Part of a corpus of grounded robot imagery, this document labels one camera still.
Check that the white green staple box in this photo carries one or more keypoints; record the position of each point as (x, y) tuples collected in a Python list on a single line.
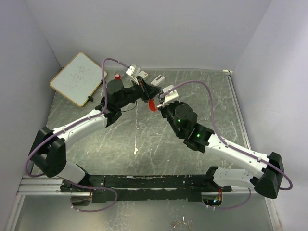
[(144, 75)]

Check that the aluminium rail frame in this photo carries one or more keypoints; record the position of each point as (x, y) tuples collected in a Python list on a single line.
[(118, 147)]

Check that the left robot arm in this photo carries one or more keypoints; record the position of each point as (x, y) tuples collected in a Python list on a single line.
[(48, 151)]

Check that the yellow framed whiteboard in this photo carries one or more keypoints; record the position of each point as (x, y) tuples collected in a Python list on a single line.
[(78, 80)]

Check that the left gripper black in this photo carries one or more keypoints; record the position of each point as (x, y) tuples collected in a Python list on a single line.
[(151, 91)]

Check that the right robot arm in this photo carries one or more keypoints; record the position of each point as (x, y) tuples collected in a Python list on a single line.
[(262, 172)]

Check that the black base bar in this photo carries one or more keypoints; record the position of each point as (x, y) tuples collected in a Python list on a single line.
[(158, 187)]

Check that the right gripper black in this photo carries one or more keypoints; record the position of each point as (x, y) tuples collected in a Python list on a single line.
[(163, 108)]

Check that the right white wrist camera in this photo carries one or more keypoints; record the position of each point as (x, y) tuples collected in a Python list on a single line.
[(171, 96)]

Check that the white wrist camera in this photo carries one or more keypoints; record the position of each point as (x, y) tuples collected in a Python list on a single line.
[(132, 71), (171, 96)]

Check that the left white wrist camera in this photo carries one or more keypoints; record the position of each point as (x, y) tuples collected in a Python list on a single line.
[(132, 71)]

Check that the red black stamp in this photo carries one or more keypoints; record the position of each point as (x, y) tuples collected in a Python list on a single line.
[(117, 76)]

